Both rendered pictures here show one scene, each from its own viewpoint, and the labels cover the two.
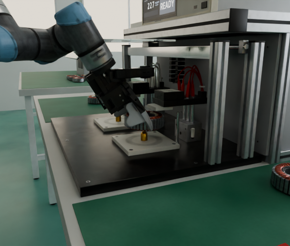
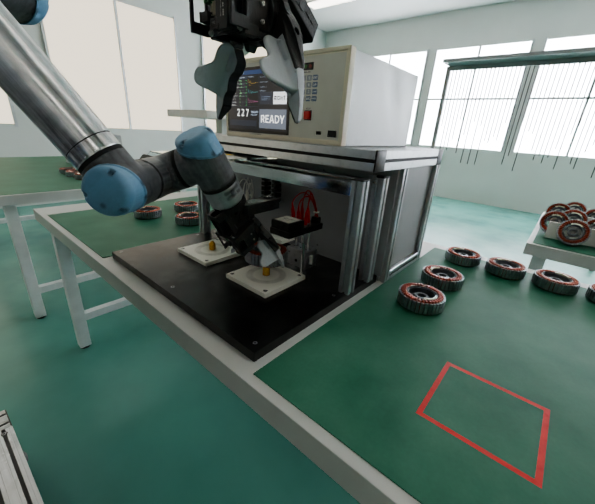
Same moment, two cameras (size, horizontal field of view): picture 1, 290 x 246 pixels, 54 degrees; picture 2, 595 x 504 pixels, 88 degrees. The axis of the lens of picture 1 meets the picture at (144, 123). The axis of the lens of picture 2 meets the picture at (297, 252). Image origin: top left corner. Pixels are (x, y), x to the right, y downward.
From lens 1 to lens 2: 0.31 m
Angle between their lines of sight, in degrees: 27
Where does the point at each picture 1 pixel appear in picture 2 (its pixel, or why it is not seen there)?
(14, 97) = not seen: outside the picture
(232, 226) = (405, 357)
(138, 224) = (335, 378)
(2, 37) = (133, 186)
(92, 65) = (225, 204)
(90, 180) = (255, 340)
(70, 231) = (280, 406)
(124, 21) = (118, 86)
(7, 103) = not seen: outside the picture
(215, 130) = (353, 263)
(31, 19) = not seen: outside the picture
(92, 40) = (227, 175)
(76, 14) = (211, 145)
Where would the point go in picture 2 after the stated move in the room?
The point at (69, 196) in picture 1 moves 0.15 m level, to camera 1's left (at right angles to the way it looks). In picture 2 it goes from (241, 364) to (149, 390)
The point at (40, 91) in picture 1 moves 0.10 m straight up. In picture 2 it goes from (31, 197) to (26, 177)
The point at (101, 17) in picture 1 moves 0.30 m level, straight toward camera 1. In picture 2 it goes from (82, 77) to (83, 75)
